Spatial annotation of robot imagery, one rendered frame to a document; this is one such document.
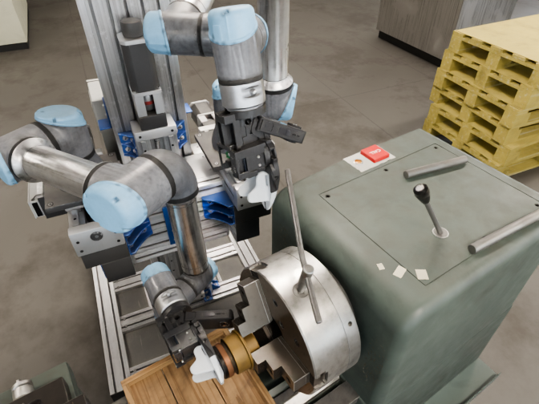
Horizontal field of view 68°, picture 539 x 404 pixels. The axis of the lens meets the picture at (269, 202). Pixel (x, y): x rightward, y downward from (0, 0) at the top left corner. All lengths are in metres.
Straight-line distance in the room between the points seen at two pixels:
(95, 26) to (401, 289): 1.07
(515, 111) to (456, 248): 2.39
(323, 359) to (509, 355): 1.71
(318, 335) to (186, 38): 0.61
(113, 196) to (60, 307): 1.82
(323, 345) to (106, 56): 1.00
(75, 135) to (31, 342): 1.52
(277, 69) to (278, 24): 0.13
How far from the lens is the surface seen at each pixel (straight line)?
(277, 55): 1.19
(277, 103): 1.25
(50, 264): 2.86
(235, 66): 0.66
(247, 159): 0.70
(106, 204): 0.84
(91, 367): 2.32
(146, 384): 1.17
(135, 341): 2.07
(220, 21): 0.65
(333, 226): 0.95
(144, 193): 0.84
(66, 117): 1.21
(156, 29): 0.79
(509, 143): 3.50
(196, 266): 1.12
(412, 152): 1.26
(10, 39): 6.50
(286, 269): 0.88
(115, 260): 1.38
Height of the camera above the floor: 1.91
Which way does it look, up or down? 40 degrees down
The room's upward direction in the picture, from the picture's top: straight up
